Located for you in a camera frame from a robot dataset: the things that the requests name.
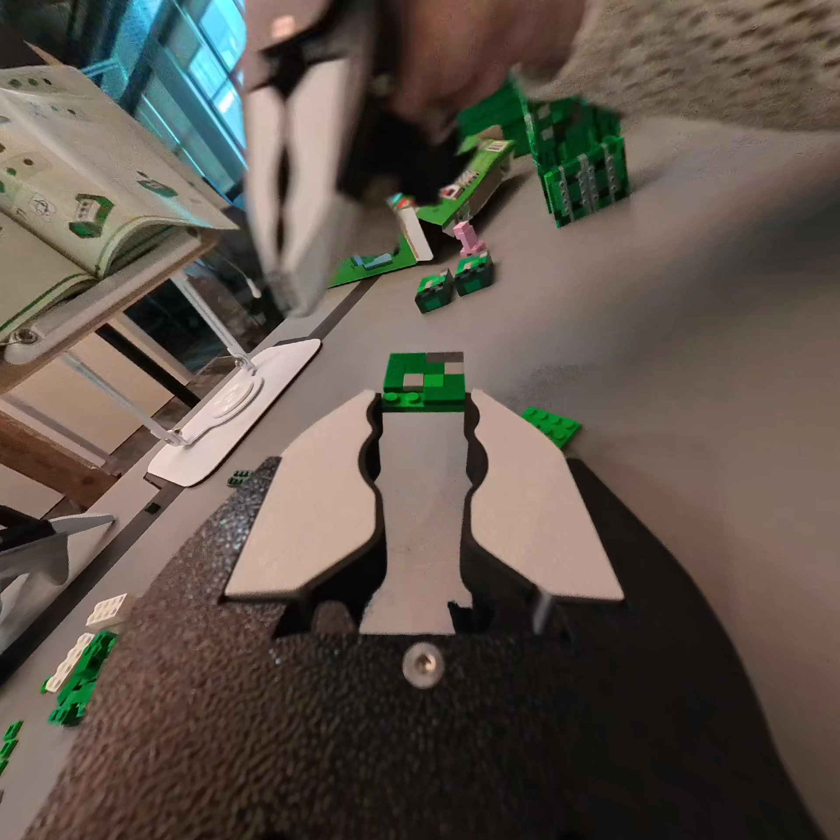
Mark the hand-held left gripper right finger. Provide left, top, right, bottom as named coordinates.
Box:
left=461, top=388, right=626, bottom=634

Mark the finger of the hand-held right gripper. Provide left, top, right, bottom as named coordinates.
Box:
left=245, top=85, right=291, bottom=280
left=268, top=38, right=370, bottom=319

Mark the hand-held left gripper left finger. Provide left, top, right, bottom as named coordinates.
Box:
left=224, top=390, right=388, bottom=603

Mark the green and grey tiled lego plate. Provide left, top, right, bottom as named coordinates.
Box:
left=381, top=352, right=468, bottom=413

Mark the bright green square lego plate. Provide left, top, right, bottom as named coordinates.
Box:
left=521, top=407, right=583, bottom=450

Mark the green lego set box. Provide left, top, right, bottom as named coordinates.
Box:
left=328, top=138, right=519, bottom=290

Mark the small green lego cube build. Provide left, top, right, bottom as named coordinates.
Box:
left=414, top=270, right=454, bottom=315
left=454, top=256, right=496, bottom=298

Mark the lego instruction booklet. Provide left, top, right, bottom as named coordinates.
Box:
left=0, top=62, right=240, bottom=332

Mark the white lego plate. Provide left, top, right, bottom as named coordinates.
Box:
left=85, top=592, right=130, bottom=626

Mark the large green lego creeper build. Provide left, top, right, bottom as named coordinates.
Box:
left=456, top=82, right=632, bottom=229

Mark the pile of loose lego pieces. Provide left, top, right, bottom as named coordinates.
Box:
left=39, top=630, right=120, bottom=728

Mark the person's right hand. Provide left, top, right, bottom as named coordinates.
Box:
left=394, top=0, right=585, bottom=126

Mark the large paned window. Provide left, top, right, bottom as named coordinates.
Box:
left=79, top=0, right=253, bottom=198

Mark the white book stand base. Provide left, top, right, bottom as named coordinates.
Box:
left=0, top=223, right=324, bottom=488

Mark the black and white device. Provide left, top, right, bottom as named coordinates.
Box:
left=0, top=505, right=116, bottom=670

